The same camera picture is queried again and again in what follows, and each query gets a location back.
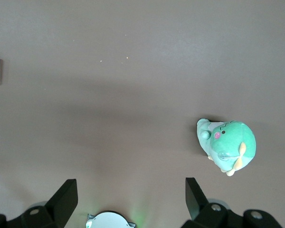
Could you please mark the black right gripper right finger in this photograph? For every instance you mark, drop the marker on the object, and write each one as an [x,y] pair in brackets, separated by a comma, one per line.
[197,204]

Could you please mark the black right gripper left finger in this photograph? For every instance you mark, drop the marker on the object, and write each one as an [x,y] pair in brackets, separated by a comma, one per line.
[59,206]

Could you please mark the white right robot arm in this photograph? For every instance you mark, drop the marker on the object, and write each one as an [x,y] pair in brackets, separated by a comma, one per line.
[108,222]

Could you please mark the green dinosaur plush toy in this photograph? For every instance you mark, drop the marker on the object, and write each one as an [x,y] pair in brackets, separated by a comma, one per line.
[230,142]

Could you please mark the brown table cover mat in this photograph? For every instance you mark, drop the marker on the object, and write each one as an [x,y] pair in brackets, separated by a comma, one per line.
[133,95]

